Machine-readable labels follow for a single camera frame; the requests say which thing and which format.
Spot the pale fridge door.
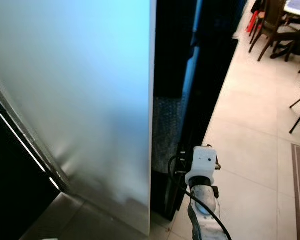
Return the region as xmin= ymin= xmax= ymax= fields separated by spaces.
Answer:
xmin=0 ymin=0 xmax=157 ymax=236

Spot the black fridge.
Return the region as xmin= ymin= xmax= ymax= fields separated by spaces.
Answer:
xmin=0 ymin=0 xmax=248 ymax=240

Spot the small red object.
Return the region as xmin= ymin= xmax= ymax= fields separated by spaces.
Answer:
xmin=246 ymin=10 xmax=260 ymax=34

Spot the dark wooden dining chair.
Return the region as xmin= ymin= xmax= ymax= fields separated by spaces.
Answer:
xmin=249 ymin=0 xmax=300 ymax=63

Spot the pale dining table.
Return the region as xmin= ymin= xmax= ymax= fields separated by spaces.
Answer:
xmin=283 ymin=0 xmax=300 ymax=20

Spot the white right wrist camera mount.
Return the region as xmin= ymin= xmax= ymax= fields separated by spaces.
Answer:
xmin=185 ymin=145 xmax=217 ymax=186

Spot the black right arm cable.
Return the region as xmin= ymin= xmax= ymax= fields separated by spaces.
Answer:
xmin=185 ymin=187 xmax=233 ymax=240

